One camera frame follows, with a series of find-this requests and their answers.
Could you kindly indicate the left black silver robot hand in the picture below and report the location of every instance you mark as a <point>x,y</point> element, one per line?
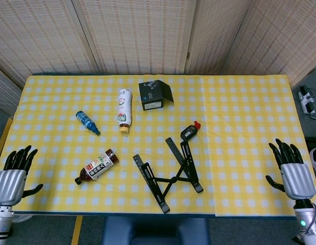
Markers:
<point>10,186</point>

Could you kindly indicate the small black bottle red cap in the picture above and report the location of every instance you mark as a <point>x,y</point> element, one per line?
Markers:
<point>187,134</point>

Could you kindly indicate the brass screen hinge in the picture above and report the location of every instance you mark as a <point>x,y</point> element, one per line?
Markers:
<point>188,55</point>

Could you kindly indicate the small blue bottle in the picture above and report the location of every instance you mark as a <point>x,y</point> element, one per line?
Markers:
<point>86,122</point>

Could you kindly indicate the white power strip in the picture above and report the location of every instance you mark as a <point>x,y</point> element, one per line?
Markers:
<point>306,100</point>

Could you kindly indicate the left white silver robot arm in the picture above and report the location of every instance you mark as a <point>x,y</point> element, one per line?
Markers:
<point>2,222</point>

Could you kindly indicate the blue chair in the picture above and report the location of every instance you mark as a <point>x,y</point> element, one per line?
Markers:
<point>158,232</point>

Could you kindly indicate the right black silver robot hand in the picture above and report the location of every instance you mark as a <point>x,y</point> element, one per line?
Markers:
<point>298,181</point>

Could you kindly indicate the black cardboard box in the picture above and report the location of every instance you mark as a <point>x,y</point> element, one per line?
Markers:
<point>151,95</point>

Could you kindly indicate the woven folding screen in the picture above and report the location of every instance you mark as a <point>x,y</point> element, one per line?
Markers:
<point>135,38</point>

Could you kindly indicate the black folding laptop stand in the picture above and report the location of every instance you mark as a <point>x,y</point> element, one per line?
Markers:
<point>174,179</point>

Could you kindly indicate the brown tea bottle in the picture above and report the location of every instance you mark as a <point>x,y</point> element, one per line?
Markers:
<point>96,168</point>

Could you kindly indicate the white drink bottle yellow cap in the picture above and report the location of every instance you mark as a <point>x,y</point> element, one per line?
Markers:
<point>124,107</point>

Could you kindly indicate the yellow wooden plank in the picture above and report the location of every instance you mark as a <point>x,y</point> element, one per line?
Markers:
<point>2,139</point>

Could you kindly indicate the yellow white checkered tablecloth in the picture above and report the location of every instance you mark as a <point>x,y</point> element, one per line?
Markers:
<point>249,114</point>

